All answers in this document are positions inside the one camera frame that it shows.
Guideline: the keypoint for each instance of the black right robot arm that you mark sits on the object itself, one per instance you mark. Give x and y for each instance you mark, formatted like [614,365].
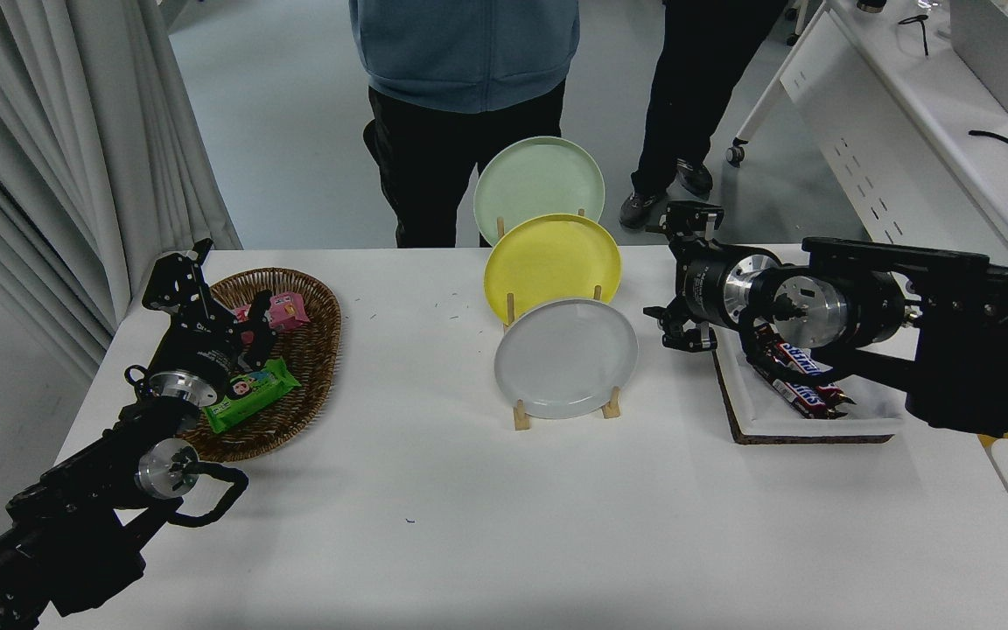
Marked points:
[959,350]

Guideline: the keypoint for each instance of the white curtain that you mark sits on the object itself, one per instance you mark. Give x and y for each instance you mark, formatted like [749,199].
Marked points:
[49,131]

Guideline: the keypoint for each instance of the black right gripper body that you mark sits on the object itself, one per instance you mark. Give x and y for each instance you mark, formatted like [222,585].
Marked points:
[703,284]

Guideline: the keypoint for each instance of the silver laptop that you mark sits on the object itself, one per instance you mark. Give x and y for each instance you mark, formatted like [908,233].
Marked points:
[985,44]

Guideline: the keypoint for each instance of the brown wicker basket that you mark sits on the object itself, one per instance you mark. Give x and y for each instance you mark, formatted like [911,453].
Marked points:
[311,367]

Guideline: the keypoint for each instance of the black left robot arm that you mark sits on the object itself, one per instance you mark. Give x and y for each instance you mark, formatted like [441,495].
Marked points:
[58,534]

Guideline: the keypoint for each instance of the person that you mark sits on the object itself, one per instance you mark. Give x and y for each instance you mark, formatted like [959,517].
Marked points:
[696,79]
[465,52]

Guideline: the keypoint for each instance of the wooden plate rack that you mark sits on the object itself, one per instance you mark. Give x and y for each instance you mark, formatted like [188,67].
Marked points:
[521,418]

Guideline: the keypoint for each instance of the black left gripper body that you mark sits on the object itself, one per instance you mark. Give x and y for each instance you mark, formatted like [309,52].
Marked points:
[196,356]

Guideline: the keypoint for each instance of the green snack pack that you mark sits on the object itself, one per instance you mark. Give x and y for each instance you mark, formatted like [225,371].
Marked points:
[250,394]

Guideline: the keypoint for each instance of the pale green plate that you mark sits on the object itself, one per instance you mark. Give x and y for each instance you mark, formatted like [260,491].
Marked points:
[535,179]

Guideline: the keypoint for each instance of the grey plate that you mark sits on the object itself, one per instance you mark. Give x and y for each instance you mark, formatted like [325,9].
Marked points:
[565,359]

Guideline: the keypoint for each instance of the white desk with perforated panel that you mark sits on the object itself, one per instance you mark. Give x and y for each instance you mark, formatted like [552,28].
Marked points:
[906,175]

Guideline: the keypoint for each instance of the white tray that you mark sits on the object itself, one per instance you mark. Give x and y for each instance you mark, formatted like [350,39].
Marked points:
[758,411]

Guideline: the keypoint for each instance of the pink snack pack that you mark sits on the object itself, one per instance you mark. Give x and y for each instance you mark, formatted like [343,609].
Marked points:
[290,312]

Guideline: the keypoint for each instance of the yellow plate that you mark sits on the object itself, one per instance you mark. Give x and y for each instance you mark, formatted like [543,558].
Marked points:
[548,258]

